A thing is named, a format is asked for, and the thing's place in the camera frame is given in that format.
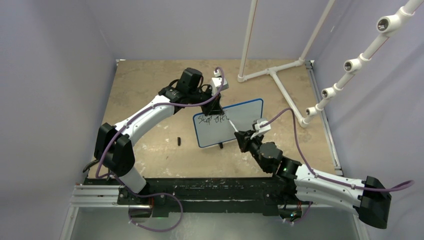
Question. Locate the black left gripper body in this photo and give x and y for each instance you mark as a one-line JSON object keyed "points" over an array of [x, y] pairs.
{"points": [[207, 96]]}

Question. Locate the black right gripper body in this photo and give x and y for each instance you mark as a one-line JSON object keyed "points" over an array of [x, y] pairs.
{"points": [[255, 143]]}

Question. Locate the white marker pen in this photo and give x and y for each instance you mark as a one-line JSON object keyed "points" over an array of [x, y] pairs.
{"points": [[233, 126]]}

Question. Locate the blue framed whiteboard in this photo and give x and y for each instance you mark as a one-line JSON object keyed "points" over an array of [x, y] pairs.
{"points": [[218, 129]]}

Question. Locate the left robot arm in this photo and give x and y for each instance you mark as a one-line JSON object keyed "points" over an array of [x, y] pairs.
{"points": [[115, 142]]}

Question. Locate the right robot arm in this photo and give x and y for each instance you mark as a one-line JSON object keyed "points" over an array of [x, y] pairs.
{"points": [[368, 199]]}

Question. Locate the black pliers tool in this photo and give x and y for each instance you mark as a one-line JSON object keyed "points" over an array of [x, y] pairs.
{"points": [[90, 165]]}

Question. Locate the white PVC pipe with fittings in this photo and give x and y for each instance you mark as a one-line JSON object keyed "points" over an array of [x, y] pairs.
{"points": [[386, 26]]}

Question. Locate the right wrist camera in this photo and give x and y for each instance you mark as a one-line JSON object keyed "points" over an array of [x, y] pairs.
{"points": [[260, 127]]}

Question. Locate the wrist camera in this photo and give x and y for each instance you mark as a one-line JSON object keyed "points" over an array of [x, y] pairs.
{"points": [[218, 83], [260, 127]]}

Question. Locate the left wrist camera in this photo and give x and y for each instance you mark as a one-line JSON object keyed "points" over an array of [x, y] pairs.
{"points": [[218, 83]]}

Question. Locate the white PVC pipe frame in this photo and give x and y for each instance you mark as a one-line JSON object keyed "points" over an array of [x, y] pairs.
{"points": [[275, 69]]}

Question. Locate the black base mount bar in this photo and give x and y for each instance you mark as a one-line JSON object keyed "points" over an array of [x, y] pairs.
{"points": [[245, 195]]}

